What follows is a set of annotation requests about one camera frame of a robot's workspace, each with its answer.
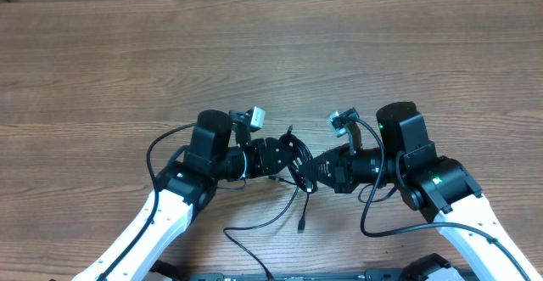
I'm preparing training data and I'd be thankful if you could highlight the thin black USB cable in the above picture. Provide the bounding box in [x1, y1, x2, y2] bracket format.
[221, 174, 302, 281]

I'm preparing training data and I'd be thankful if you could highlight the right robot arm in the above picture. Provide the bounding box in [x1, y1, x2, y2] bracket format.
[299, 101, 542, 280]

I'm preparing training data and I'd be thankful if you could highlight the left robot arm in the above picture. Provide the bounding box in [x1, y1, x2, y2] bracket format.
[75, 108, 295, 280]

